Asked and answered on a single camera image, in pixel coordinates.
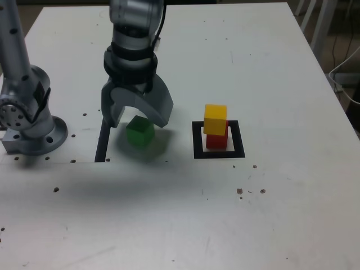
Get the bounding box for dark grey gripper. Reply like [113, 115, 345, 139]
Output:
[101, 74, 174, 129]

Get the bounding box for green cube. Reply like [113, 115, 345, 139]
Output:
[125, 114, 155, 149]

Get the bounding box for yellow cube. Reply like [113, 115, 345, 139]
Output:
[203, 104, 228, 136]

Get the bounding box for red cube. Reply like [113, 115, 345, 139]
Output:
[205, 120, 230, 150]

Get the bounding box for black tape square outline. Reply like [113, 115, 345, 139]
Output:
[191, 120, 246, 160]

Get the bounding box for black tape strip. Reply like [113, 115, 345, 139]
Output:
[94, 119, 111, 163]

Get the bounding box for white furniture legs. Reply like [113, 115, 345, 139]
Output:
[294, 0, 338, 57]

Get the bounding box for white box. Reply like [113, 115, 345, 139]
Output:
[334, 73, 360, 87]

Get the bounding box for black cable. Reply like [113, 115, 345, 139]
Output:
[331, 35, 353, 70]

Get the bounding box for white cable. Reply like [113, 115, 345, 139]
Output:
[328, 46, 360, 105]

